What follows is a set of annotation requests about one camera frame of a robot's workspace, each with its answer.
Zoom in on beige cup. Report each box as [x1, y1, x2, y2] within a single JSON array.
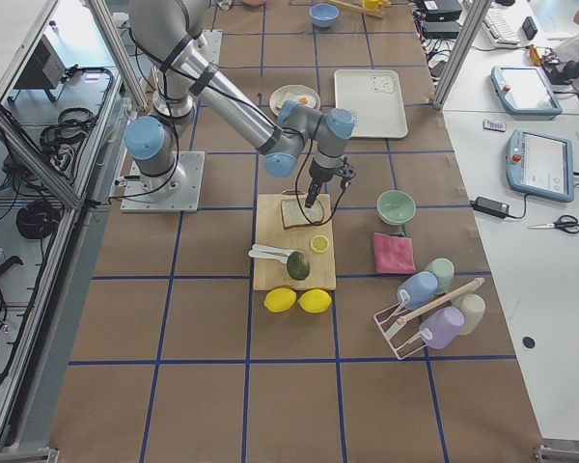
[[452, 293, 485, 336]]

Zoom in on right whole yellow lemon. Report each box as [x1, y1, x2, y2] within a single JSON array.
[[298, 288, 332, 314]]

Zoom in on white plastic knife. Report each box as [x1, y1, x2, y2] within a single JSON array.
[[248, 250, 288, 265]]

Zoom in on white wire cup rack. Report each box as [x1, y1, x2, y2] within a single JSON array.
[[373, 277, 484, 360]]

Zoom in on lower teach pendant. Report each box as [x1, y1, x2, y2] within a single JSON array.
[[505, 129, 574, 203]]

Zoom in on blue cup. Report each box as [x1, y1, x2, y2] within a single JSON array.
[[397, 271, 439, 311]]

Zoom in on black power adapter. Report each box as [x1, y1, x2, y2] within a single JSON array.
[[470, 196, 510, 219]]

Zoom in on aluminium frame post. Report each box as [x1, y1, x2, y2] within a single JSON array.
[[432, 0, 491, 110]]

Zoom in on bread slice under egg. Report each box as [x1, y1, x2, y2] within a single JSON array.
[[274, 92, 297, 115]]

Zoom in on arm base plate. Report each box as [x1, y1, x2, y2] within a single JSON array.
[[195, 29, 223, 65], [120, 150, 206, 213]]

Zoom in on left whole yellow lemon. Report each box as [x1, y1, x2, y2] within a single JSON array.
[[263, 287, 297, 313]]

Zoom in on blue bowl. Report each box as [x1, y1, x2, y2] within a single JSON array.
[[309, 3, 340, 28]]

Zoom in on cream bear tray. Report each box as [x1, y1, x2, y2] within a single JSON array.
[[334, 69, 408, 139]]

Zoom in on whole yellow lemon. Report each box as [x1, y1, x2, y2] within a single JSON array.
[[298, 288, 332, 314], [263, 287, 297, 313]]

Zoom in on pink cloth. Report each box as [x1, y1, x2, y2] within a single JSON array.
[[372, 232, 416, 275]]

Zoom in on upper teach pendant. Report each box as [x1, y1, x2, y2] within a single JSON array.
[[490, 66, 563, 119]]

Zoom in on green cup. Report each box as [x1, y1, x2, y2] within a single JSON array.
[[425, 258, 455, 295]]

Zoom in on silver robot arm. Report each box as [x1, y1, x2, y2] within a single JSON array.
[[128, 0, 355, 207]]

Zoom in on white keyboard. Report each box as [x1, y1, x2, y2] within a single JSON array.
[[482, 8, 521, 48]]

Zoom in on green bowl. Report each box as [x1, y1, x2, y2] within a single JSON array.
[[376, 190, 416, 226]]

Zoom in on white round plate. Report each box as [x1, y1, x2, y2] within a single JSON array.
[[269, 84, 320, 116]]

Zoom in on lemon slice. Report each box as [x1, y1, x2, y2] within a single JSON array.
[[310, 234, 330, 254]]

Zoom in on yellow cup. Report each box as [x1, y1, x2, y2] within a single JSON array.
[[362, 0, 378, 11]]

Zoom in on white bread slice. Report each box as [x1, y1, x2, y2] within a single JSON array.
[[280, 197, 325, 230]]

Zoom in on teach pendant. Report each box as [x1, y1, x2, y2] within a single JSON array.
[[505, 129, 574, 203], [490, 66, 563, 119]]

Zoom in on fried egg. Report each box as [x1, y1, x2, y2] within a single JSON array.
[[293, 95, 317, 108]]

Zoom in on purple cup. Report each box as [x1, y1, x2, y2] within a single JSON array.
[[419, 306, 465, 349]]

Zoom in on wooden cutting board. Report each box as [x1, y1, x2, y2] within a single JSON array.
[[252, 190, 338, 292]]

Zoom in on green avocado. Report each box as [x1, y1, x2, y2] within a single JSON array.
[[286, 251, 311, 281]]

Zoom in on black scissors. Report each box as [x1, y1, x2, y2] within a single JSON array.
[[528, 214, 579, 234]]

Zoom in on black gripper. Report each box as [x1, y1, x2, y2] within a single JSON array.
[[305, 163, 340, 208]]

